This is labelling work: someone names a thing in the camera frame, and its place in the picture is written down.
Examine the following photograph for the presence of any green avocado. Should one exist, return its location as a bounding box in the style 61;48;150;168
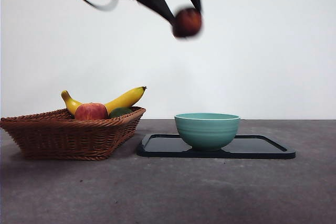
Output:
108;107;133;119

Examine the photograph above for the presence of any teal ribbed bowl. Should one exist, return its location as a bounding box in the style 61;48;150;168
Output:
174;112;241;152

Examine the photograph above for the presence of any yellow banana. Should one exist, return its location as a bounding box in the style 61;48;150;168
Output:
61;86;147;116

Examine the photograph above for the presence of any dark purple plum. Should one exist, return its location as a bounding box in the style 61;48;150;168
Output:
172;8;204;38

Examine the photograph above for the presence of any brown wicker basket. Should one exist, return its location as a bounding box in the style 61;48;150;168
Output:
0;106;146;161

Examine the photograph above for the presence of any dark rectangular tray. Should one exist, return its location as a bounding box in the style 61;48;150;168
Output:
136;133;297;159

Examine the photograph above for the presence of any red orange peach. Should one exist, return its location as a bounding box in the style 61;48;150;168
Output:
74;102;109;120

